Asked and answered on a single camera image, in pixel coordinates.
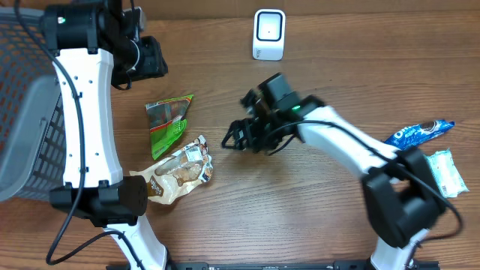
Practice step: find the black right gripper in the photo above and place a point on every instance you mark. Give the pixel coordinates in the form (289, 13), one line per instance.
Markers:
(248, 139)

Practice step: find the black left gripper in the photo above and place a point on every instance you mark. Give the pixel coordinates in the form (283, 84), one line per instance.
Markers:
(154, 67)

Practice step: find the green red snack bag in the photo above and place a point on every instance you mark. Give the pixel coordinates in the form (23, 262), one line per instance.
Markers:
(167, 122)

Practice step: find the beige brown snack pouch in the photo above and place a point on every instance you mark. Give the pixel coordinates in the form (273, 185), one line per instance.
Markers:
(179, 173)

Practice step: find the blue snack bar wrapper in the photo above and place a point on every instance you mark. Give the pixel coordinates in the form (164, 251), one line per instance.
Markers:
(418, 134)

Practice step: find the teal white snack packet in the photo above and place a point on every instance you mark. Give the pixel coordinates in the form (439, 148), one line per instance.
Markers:
(446, 175)

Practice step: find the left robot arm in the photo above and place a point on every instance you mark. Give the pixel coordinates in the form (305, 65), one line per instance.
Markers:
(97, 46)

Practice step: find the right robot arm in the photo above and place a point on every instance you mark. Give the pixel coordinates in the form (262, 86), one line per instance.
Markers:
(401, 197)

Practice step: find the white barcode scanner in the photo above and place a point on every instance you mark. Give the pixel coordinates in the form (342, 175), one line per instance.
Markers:
(268, 35)

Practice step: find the grey plastic mesh basket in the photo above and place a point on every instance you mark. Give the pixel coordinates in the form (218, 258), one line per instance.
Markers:
(33, 146)

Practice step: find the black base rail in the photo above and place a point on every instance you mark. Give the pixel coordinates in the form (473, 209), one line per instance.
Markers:
(337, 265)

